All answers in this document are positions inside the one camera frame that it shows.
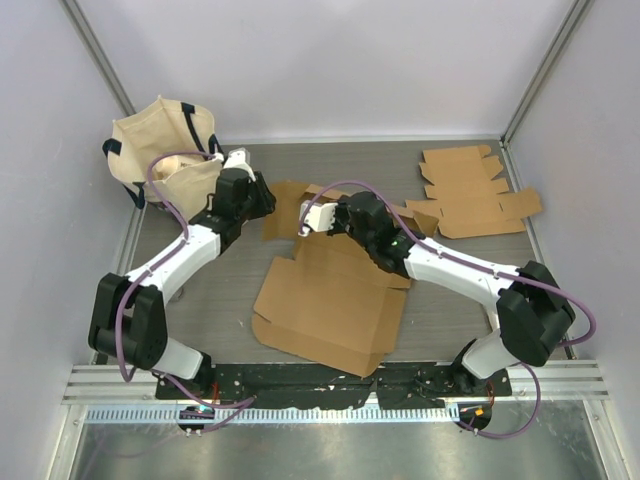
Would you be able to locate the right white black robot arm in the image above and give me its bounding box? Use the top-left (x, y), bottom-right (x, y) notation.
top-left (328, 192), bottom-right (575, 395)

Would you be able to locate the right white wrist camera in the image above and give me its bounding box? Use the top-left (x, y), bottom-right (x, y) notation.
top-left (298, 200), bottom-right (338, 237)

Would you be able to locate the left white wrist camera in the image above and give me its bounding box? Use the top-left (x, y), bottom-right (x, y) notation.
top-left (223, 147), bottom-right (255, 181)

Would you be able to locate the cream bottle in bag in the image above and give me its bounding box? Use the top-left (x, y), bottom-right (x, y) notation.
top-left (151, 155), bottom-right (197, 181)

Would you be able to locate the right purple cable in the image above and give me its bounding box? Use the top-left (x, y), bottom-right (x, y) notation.
top-left (297, 179), bottom-right (599, 441)

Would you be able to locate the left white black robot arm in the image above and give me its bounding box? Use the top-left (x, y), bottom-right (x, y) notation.
top-left (88, 167), bottom-right (276, 399)

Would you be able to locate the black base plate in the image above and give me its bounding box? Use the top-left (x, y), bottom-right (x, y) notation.
top-left (178, 362), bottom-right (512, 410)

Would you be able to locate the aluminium frame post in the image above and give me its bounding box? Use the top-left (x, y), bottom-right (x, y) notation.
top-left (500, 0), bottom-right (594, 148)
top-left (59, 0), bottom-right (136, 116)

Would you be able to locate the slotted cable duct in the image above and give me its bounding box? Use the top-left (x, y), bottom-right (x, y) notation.
top-left (85, 404), bottom-right (459, 425)

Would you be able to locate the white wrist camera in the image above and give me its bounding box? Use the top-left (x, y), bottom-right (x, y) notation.
top-left (223, 147), bottom-right (255, 181)
top-left (298, 200), bottom-right (338, 237)

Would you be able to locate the right aluminium frame post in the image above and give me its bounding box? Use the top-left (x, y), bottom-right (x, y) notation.
top-left (500, 0), bottom-right (594, 148)

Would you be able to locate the beige canvas tote bag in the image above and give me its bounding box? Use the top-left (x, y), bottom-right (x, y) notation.
top-left (102, 97), bottom-right (224, 220)

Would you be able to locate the left aluminium frame post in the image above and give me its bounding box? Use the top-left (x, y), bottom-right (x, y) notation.
top-left (59, 0), bottom-right (136, 116)

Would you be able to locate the large brown cardboard box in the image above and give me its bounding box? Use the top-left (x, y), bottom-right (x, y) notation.
top-left (252, 181), bottom-right (412, 377)

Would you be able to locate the flat cardboard box blank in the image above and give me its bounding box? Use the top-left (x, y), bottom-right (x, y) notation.
top-left (406, 144), bottom-right (543, 239)

